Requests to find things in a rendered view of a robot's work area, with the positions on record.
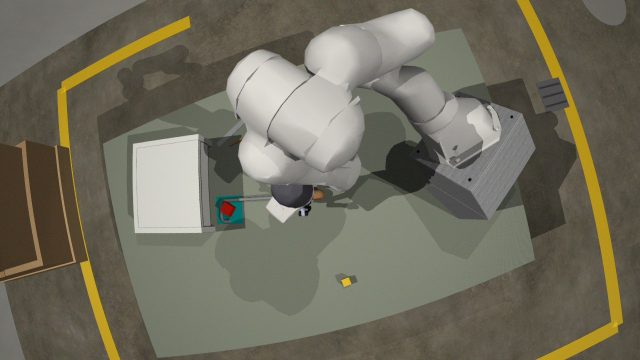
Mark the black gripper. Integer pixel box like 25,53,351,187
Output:
298,197,314,216

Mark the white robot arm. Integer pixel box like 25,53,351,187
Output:
226,8,502,223

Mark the red block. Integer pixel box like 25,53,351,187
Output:
220,201,236,217

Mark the yellow cube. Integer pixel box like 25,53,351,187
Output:
341,276,352,287

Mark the grey flat bar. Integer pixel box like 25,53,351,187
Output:
216,119,245,147

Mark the teal square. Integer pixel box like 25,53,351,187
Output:
216,195,243,224

